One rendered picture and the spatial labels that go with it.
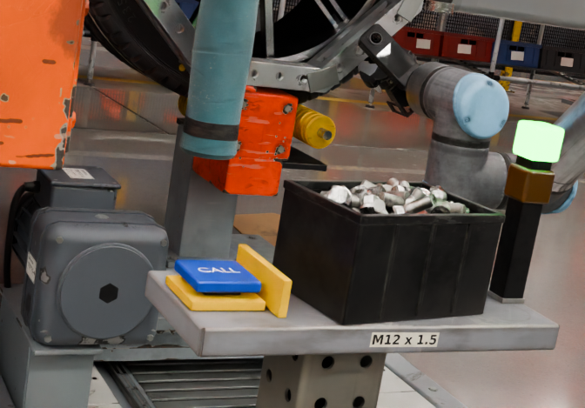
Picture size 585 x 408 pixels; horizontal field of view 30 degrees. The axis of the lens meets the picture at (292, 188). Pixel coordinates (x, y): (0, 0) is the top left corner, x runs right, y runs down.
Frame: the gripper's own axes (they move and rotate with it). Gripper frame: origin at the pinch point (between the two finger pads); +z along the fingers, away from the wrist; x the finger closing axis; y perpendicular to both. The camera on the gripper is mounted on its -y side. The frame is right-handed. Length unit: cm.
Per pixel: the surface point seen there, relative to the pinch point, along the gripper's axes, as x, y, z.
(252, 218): -18, 68, 110
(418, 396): -32, 48, -20
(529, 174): -15, -11, -73
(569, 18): 40.9, 23.5, 2.4
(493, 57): 192, 230, 368
